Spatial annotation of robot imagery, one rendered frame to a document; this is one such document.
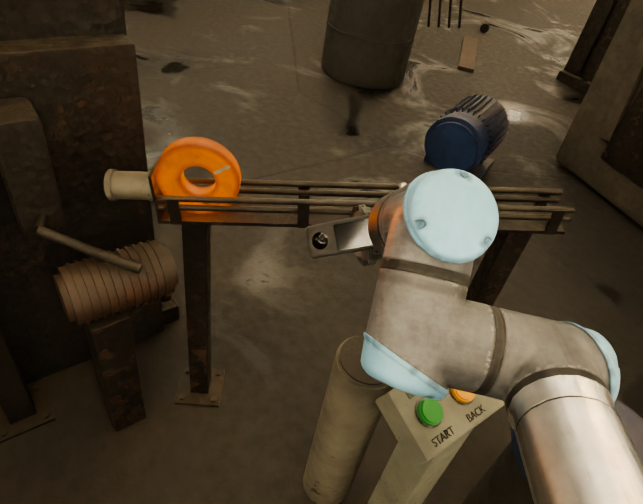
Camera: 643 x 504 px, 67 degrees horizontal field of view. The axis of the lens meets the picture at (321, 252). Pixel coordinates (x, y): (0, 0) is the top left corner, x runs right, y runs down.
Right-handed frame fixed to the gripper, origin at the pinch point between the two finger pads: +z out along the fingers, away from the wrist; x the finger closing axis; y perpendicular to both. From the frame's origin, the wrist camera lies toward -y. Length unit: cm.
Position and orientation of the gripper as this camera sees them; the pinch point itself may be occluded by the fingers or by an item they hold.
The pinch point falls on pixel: (350, 239)
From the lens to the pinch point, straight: 81.2
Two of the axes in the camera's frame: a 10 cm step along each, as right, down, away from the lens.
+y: 9.7, -1.7, 1.6
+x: -1.8, -9.8, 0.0
